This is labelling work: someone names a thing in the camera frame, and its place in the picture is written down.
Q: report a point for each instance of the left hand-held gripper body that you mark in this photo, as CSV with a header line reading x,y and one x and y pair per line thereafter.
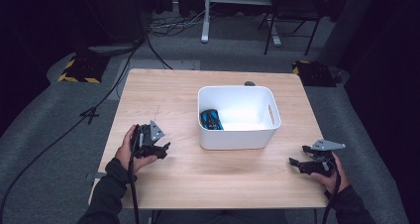
x,y
147,138

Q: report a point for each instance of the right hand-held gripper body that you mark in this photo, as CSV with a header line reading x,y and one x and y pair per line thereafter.
x,y
325,164

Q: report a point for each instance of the blue toy car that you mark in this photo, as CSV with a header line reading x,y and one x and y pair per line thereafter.
x,y
211,120

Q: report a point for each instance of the white plastic basket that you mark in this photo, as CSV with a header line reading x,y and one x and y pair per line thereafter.
x,y
237,139

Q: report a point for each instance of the person's right hand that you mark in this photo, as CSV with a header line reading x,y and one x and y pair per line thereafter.
x,y
340,181

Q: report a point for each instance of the person's left hand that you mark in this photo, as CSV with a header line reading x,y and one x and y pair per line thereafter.
x,y
125,153

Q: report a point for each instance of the grey tape piece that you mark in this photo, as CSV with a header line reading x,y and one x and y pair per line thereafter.
x,y
99,175

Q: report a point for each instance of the black yellow striped base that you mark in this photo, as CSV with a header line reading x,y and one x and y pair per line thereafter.
x,y
84,70
315,73

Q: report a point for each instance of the small dark round object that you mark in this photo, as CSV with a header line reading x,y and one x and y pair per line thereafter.
x,y
250,83

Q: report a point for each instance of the black metal chair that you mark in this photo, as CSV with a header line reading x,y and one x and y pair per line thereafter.
x,y
290,9

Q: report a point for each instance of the white desk frame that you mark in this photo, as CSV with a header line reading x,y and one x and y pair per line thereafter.
x,y
205,22

